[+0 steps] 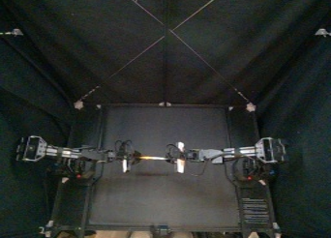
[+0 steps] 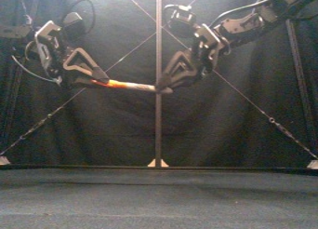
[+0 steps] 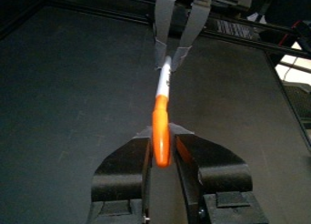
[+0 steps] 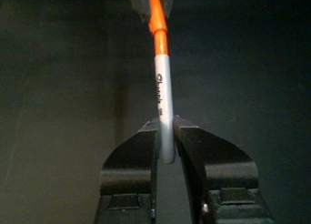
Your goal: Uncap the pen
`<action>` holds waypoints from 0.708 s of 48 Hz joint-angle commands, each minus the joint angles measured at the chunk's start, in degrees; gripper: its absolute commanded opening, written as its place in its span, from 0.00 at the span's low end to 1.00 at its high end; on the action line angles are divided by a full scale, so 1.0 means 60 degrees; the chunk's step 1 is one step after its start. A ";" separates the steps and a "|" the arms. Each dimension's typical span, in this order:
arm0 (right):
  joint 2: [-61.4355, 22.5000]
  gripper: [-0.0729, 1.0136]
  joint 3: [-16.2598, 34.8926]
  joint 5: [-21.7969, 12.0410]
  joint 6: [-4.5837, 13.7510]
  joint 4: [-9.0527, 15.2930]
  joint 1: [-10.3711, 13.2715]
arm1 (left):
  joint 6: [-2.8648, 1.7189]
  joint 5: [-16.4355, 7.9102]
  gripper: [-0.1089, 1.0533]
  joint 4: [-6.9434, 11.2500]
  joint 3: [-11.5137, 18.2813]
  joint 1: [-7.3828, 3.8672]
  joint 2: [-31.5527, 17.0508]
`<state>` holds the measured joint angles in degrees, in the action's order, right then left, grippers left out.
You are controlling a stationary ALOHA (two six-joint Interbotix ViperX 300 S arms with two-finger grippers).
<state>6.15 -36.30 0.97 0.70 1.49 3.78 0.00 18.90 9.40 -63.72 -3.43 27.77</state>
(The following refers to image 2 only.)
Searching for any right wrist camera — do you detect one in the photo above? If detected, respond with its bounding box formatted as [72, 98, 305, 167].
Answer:
[164, 4, 199, 38]

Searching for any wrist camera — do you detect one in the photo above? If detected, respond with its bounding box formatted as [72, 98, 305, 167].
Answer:
[164, 4, 199, 38]
[61, 11, 87, 41]

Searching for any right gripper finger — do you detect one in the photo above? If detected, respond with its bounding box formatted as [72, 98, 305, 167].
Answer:
[158, 49, 204, 91]

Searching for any grey marker pen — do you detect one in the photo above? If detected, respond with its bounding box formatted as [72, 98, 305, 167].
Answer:
[91, 78, 174, 95]

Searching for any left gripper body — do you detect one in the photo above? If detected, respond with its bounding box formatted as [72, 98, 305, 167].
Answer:
[33, 20, 79, 85]

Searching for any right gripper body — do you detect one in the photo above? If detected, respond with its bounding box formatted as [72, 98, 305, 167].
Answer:
[191, 22, 232, 74]

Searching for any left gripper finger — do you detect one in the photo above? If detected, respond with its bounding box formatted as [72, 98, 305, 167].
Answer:
[61, 47, 112, 85]
[72, 76, 99, 88]

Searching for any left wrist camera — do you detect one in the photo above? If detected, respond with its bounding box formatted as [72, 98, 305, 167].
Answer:
[61, 11, 87, 41]

